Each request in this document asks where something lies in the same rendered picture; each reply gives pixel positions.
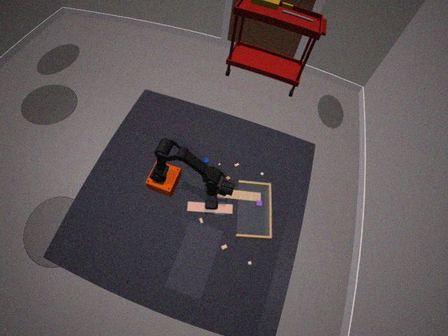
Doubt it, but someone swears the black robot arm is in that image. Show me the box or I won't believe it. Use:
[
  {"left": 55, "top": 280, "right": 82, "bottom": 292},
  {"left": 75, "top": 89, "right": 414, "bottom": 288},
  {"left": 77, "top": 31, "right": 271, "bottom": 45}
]
[{"left": 149, "top": 139, "right": 235, "bottom": 196}]

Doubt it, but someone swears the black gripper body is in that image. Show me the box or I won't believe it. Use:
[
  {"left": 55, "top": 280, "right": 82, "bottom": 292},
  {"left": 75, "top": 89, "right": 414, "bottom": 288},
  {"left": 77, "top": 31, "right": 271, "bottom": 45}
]
[{"left": 205, "top": 186, "right": 218, "bottom": 209}]

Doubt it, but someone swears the pink strip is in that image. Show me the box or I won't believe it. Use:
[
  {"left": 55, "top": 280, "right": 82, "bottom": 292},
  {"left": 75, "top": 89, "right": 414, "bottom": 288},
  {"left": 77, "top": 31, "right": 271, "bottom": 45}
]
[{"left": 188, "top": 202, "right": 232, "bottom": 214}]

